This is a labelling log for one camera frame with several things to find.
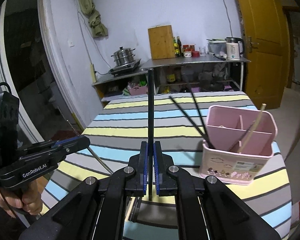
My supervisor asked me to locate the person's left hand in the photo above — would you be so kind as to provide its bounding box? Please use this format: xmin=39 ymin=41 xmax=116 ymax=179
xmin=0 ymin=180 xmax=43 ymax=218

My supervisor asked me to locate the green hanging cloth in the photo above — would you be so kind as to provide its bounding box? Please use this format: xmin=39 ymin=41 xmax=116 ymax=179
xmin=78 ymin=0 xmax=108 ymax=38

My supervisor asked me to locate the green-labelled oil bottle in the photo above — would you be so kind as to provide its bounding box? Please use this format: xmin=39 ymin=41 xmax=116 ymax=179
xmin=173 ymin=37 xmax=180 ymax=57

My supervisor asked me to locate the dark sauce bottle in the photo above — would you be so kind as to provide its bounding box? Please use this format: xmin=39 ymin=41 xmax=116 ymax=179
xmin=177 ymin=36 xmax=183 ymax=57

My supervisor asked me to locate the yellow wooden door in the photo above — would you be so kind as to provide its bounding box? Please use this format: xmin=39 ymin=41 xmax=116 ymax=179
xmin=238 ymin=0 xmax=289 ymax=109

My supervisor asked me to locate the white electric kettle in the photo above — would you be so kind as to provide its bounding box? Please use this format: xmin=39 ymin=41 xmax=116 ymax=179
xmin=225 ymin=37 xmax=245 ymax=60

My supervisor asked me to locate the pink basket under shelf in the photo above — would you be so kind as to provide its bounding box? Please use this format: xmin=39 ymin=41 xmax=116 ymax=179
xmin=128 ymin=86 xmax=148 ymax=96

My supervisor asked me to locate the drinking glass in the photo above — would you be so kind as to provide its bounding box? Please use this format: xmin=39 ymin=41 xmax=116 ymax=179
xmin=199 ymin=46 xmax=206 ymax=56

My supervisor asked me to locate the stainless steel steamer pot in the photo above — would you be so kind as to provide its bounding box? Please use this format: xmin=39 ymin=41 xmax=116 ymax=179
xmin=111 ymin=47 xmax=135 ymax=66

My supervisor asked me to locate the metal kitchen counter shelf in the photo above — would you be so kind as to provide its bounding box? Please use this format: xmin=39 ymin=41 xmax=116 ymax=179
xmin=93 ymin=54 xmax=249 ymax=105

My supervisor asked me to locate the wooden cutting board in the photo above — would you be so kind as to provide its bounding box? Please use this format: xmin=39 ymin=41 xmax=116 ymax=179
xmin=148 ymin=25 xmax=175 ymax=60

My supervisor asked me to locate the red-lidded jar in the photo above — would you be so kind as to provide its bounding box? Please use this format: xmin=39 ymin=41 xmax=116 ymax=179
xmin=183 ymin=44 xmax=195 ymax=58

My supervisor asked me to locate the pink plastic utensil holder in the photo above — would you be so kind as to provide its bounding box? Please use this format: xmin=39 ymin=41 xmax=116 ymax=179
xmin=198 ymin=105 xmax=277 ymax=185

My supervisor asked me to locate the clear plastic storage box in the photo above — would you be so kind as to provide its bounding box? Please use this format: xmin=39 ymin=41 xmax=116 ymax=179
xmin=207 ymin=39 xmax=226 ymax=56

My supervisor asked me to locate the red short container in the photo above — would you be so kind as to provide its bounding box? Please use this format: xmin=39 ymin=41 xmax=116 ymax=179
xmin=191 ymin=50 xmax=200 ymax=57

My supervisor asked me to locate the beige wall power strip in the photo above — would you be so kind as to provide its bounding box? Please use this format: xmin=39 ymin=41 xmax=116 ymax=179
xmin=90 ymin=63 xmax=97 ymax=83

